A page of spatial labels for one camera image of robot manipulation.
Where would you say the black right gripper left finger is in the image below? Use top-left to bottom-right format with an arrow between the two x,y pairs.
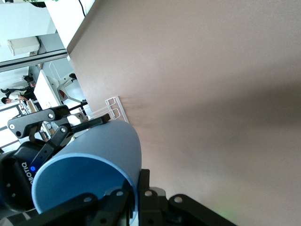
30,185 -> 130,226

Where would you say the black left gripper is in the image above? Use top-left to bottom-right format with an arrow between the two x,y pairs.
0,105 -> 111,213

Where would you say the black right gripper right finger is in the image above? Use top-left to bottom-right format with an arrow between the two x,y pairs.
138,169 -> 236,226

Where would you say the blue plastic cup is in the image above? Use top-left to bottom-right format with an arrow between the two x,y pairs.
31,121 -> 143,225

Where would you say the white desk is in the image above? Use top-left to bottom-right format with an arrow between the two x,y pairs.
33,69 -> 63,110

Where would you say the person in white shirt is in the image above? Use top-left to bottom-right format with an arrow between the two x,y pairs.
0,88 -> 28,107

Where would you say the white and red machine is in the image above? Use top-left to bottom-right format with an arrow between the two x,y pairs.
56,73 -> 88,105

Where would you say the white box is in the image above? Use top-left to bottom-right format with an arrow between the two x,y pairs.
7,36 -> 41,57

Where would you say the brown table cover sheet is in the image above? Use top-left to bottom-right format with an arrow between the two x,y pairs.
67,0 -> 301,226

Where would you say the aluminium rail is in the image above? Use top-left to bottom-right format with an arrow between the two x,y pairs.
0,48 -> 70,73

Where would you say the white wire dish rack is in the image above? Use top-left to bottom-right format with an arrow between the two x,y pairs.
88,95 -> 130,124

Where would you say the black cable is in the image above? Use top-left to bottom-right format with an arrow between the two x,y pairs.
78,0 -> 87,17

